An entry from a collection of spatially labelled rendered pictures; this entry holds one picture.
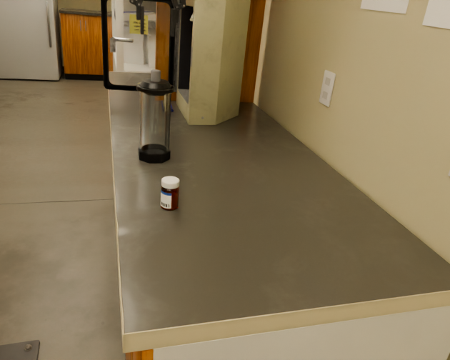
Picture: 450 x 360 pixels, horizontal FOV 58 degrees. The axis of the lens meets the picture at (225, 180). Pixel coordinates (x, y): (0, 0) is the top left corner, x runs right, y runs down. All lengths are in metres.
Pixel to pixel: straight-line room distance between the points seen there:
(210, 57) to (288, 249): 0.90
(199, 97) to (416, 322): 1.08
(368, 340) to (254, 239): 0.30
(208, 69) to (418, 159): 0.84
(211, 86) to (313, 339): 1.07
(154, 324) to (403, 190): 0.74
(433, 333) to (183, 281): 0.54
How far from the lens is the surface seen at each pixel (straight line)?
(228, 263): 0.83
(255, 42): 2.02
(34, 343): 2.01
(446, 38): 1.09
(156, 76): 1.21
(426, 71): 1.12
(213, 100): 1.62
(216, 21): 1.57
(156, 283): 0.77
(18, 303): 2.24
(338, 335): 0.85
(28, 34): 6.52
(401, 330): 0.94
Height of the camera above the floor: 1.43
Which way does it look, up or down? 25 degrees down
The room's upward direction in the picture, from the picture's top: 6 degrees clockwise
